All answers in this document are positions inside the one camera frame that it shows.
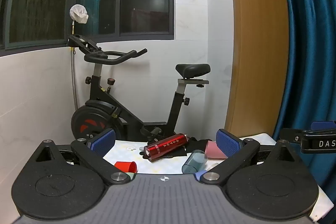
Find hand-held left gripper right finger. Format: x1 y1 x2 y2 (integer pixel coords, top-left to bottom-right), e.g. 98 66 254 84
196 129 311 186

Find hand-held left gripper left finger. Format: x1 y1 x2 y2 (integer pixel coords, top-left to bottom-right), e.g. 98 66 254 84
25 129 132 186

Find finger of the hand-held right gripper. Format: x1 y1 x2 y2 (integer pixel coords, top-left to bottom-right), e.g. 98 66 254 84
311 121 336 131
279 128 305 146

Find pink plastic cup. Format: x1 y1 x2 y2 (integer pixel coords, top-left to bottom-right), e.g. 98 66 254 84
204 140 228 160

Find red plastic cup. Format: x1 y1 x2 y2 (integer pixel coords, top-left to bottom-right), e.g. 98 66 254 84
114 161 138 174

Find translucent blue cup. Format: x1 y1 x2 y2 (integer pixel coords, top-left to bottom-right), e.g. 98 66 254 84
182 150 209 173

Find black exercise bike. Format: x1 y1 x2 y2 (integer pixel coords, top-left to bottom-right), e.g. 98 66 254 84
67 33 211 144

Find black cloth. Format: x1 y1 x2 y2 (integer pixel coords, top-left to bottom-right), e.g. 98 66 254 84
139 136 214 161

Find blue plastic object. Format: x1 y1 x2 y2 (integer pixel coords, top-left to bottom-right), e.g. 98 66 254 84
194 170 208 182

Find white checked tablecloth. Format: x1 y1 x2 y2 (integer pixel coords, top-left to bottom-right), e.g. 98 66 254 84
63 133 335 223

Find red metal bottle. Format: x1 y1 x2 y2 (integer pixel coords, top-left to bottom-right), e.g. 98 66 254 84
143 133 191 162

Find blue curtain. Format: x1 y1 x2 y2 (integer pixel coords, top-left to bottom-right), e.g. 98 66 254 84
272 0 336 188

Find wooden door panel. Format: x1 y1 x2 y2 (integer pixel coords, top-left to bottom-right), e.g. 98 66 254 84
226 0 290 136

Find white crumpled bag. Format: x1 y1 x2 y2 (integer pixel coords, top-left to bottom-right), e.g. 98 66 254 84
69 4 89 24

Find metal hose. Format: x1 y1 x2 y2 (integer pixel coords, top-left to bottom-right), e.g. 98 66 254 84
70 21 79 110

